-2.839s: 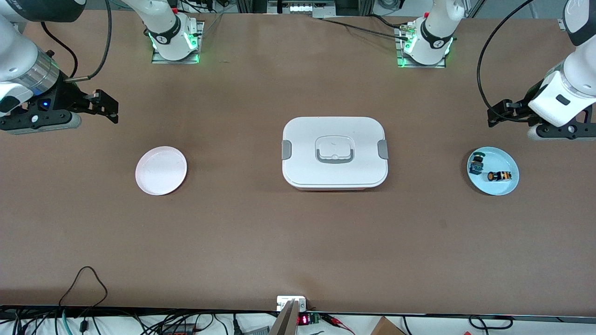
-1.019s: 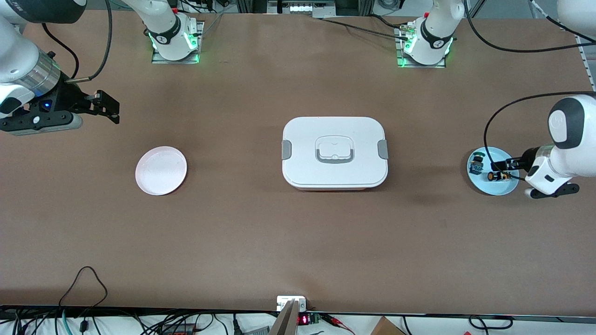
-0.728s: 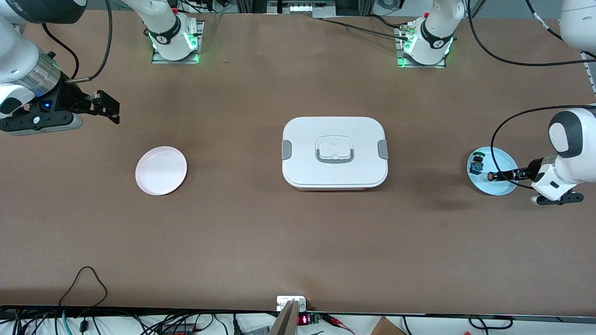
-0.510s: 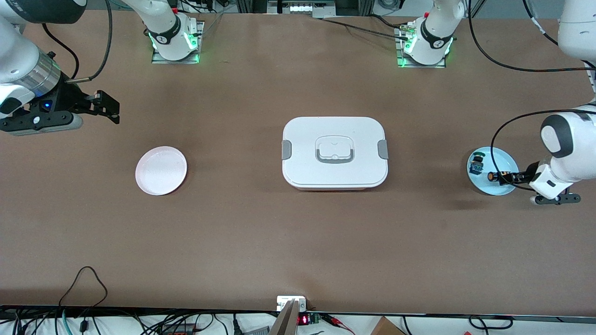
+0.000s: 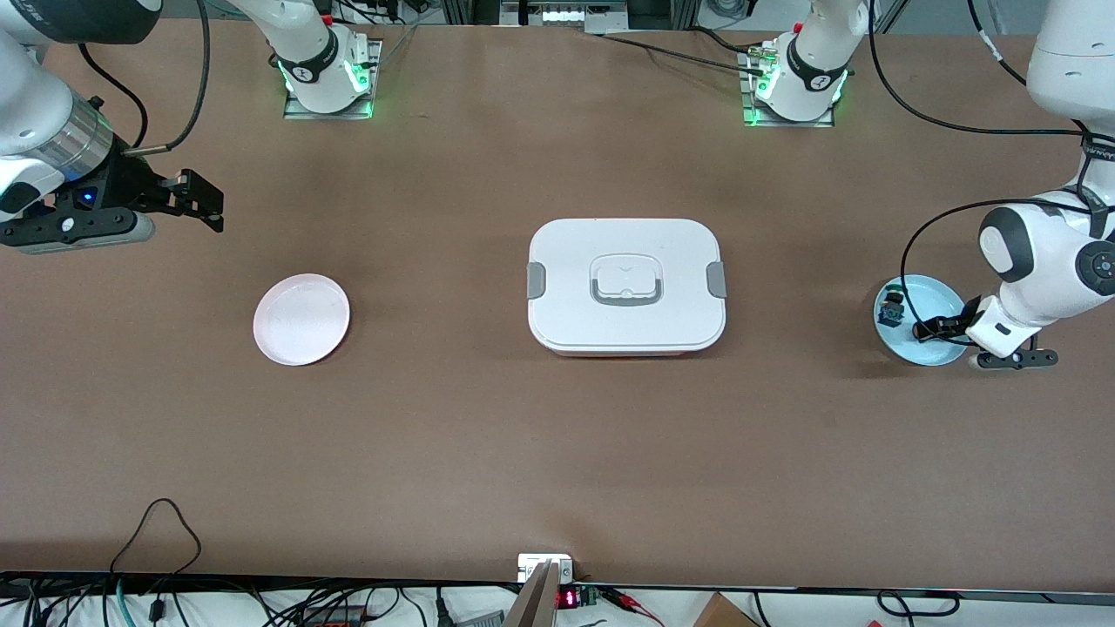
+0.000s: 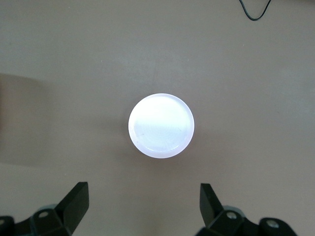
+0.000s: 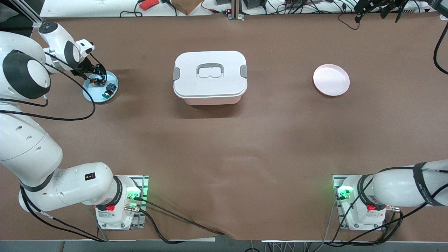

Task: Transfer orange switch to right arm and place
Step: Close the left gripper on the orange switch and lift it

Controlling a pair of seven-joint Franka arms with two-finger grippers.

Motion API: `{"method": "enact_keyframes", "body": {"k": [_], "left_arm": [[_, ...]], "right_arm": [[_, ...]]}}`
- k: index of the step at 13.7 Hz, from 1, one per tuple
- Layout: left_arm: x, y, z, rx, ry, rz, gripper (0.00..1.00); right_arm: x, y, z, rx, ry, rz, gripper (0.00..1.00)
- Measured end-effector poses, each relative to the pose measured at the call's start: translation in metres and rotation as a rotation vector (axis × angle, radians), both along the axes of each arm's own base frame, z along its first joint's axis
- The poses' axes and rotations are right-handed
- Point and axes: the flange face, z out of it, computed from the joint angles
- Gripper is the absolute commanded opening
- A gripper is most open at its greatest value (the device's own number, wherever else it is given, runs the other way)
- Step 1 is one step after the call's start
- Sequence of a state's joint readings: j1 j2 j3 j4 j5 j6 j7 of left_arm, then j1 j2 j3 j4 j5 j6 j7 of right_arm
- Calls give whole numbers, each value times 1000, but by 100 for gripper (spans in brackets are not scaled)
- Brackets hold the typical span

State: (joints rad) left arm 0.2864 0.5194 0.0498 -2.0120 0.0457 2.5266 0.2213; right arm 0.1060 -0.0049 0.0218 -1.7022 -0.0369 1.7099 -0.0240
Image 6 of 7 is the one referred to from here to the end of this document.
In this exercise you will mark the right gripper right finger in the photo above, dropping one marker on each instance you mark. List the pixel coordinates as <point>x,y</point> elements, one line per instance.
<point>214,216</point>

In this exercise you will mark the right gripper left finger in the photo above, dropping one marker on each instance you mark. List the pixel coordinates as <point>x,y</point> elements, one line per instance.
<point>71,211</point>

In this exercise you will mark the pink round plate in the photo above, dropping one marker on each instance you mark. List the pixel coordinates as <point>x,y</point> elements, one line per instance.
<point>161,125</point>

